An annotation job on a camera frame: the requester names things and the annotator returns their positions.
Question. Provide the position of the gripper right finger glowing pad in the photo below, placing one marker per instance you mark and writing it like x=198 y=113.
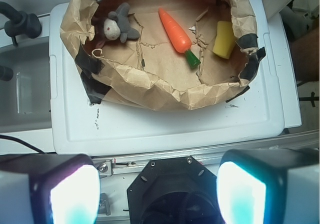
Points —
x=269 y=186

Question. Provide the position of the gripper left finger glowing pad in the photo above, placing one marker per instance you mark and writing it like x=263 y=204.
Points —
x=48 y=189

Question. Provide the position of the orange toy carrot green top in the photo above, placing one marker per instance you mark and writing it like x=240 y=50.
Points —
x=178 y=38

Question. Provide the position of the white plastic tray lid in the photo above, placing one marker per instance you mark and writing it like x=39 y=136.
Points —
x=108 y=129

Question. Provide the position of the grey toy sink basin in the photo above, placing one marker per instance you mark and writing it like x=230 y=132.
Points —
x=25 y=100

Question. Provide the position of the crumpled brown paper bag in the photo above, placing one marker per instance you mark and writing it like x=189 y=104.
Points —
x=148 y=72

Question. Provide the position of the yellow sponge block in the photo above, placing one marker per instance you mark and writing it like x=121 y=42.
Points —
x=225 y=40

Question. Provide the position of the black toy sink faucet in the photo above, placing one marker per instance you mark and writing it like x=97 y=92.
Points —
x=20 y=23

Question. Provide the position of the grey plush donkey toy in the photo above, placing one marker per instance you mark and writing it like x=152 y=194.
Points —
x=117 y=25

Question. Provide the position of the aluminium extrusion rail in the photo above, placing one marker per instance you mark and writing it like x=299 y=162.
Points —
x=207 y=155

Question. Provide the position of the black octagonal mount plate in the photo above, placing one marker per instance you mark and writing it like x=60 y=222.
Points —
x=174 y=194

